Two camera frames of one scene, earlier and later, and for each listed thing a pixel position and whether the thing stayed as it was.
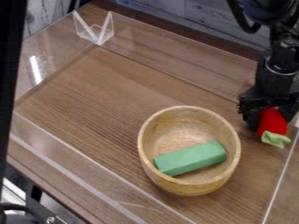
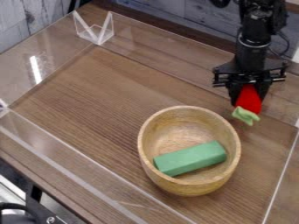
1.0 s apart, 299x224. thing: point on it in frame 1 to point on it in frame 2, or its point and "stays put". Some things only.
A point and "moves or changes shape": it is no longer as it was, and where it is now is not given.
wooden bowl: (179, 127) stays put
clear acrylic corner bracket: (94, 33) stays put
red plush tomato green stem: (273, 127) moves or changes shape
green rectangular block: (191, 157) stays put
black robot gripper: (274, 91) to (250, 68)
